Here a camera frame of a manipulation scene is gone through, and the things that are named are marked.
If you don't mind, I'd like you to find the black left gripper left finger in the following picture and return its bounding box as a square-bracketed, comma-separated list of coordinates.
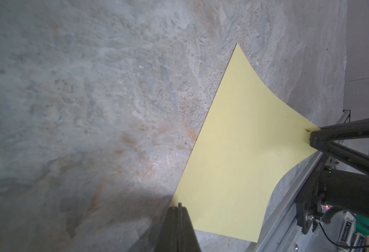
[154, 203, 181, 252]

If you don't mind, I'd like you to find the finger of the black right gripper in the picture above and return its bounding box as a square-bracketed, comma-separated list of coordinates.
[310, 118, 369, 148]
[310, 140, 369, 176]

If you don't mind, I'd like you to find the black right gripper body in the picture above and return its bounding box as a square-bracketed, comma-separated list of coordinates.
[320, 169, 369, 218]

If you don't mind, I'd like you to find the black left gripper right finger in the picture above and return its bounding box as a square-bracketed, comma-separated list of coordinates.
[179, 204, 201, 252]

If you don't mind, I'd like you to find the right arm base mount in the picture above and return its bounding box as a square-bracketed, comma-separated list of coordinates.
[295, 152, 328, 235]

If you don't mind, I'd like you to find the aluminium rail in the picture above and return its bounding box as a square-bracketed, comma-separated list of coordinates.
[245, 110, 352, 252]

